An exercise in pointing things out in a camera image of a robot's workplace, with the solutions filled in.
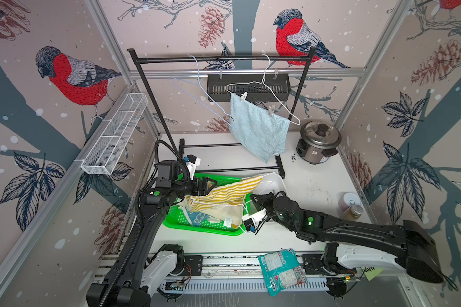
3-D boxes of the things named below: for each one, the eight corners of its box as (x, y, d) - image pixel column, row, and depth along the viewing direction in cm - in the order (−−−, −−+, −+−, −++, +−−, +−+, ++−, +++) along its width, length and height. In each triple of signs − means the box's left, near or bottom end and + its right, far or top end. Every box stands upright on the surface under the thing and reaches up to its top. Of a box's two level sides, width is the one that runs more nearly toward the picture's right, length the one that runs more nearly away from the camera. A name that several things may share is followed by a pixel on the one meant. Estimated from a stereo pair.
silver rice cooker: (298, 168, 105) (309, 144, 90) (293, 145, 116) (301, 120, 101) (331, 168, 105) (347, 144, 90) (322, 145, 116) (335, 120, 101)
